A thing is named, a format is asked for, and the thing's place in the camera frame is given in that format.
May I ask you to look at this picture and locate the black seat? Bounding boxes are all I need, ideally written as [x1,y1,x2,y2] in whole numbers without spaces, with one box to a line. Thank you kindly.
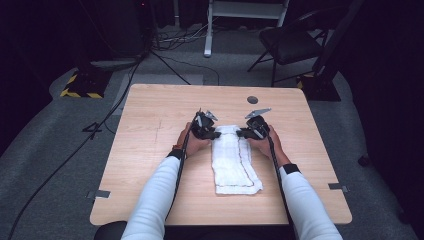
[93,220,128,240]

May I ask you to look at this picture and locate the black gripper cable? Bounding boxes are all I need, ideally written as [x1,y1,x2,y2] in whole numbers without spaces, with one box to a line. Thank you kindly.
[165,123,196,219]
[264,128,296,234]

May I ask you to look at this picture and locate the person's left hand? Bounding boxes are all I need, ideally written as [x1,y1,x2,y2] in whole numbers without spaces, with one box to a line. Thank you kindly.
[176,122,213,159]

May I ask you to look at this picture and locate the black folding chair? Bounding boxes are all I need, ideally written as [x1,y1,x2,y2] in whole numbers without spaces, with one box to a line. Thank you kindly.
[247,9,334,88]

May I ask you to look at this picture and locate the white towel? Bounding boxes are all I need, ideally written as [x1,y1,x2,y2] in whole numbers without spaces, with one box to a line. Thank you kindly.
[210,124,264,196]

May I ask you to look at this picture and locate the person's right hand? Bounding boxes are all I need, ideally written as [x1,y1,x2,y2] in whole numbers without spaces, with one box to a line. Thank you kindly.
[248,124,292,168]

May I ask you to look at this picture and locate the grey tape strip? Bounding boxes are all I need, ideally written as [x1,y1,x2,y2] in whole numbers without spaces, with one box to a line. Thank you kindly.
[328,182,350,193]
[86,189,111,200]

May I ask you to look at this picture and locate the yellow black striped stand base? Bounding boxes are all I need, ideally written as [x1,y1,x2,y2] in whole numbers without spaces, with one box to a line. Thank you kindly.
[59,67,113,99]

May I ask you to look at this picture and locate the bundle of floor cables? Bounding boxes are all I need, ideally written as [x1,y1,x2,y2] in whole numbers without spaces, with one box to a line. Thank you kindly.
[154,23,214,52]

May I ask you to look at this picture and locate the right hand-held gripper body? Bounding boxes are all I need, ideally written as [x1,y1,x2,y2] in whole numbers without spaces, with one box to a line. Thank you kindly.
[244,107,272,140]

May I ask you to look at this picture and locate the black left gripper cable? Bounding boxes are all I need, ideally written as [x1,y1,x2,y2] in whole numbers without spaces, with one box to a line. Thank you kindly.
[165,123,196,219]

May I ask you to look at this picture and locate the white metal desk frame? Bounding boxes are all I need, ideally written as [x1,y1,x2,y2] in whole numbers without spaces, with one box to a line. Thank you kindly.
[203,0,291,58]

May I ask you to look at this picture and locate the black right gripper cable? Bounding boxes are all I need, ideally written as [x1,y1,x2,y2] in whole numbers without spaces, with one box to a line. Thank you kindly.
[264,128,296,234]

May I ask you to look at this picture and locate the long black floor cable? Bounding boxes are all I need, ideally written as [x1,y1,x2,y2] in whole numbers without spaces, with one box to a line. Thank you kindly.
[7,58,143,240]

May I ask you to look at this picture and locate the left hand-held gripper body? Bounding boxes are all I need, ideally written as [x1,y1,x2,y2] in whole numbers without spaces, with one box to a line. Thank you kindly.
[190,108,219,140]

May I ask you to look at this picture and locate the black slanted stand pole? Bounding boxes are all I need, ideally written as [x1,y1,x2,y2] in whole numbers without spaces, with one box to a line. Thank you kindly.
[312,0,365,78]

